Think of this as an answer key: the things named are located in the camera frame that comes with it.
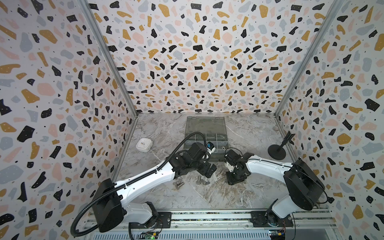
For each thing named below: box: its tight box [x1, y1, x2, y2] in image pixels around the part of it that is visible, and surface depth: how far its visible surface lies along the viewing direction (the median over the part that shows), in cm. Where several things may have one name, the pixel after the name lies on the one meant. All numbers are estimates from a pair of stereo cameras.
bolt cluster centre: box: [196, 175, 211, 186], surface depth 87 cm
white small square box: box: [136, 138, 153, 152], surface depth 100 cm
